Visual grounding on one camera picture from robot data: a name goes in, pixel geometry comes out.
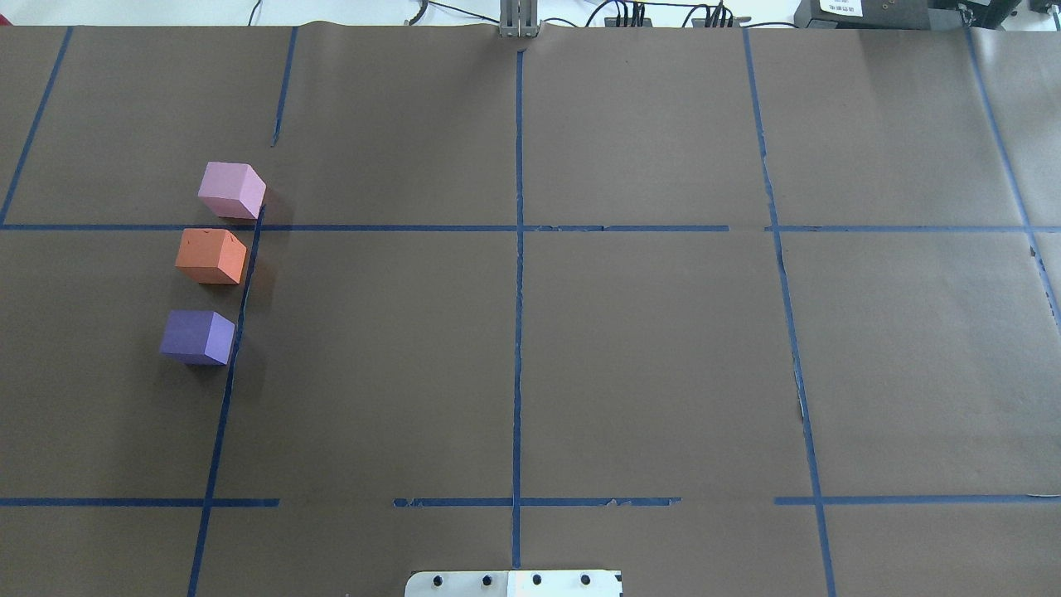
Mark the orange foam block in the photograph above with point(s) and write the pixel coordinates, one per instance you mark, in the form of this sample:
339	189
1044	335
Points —
211	256

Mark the pink foam block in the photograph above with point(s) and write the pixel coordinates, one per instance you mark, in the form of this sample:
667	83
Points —
232	190

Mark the purple foam block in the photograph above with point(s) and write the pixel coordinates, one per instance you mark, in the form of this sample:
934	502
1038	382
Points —
201	338

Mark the black computer box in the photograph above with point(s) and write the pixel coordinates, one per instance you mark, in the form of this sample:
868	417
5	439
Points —
889	15

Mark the aluminium frame post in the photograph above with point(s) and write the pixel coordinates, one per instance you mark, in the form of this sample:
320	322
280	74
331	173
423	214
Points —
519	18

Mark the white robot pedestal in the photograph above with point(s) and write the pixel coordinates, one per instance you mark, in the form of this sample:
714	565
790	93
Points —
516	583

